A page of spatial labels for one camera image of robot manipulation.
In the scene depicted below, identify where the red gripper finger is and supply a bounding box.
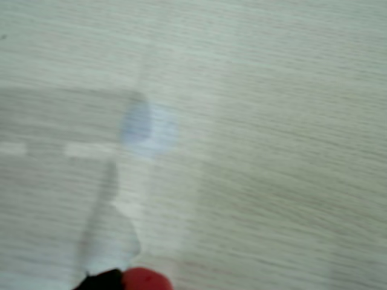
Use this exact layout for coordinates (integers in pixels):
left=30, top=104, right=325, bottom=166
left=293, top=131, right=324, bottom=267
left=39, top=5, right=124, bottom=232
left=122, top=266, right=174, bottom=290
left=72, top=268, right=125, bottom=290

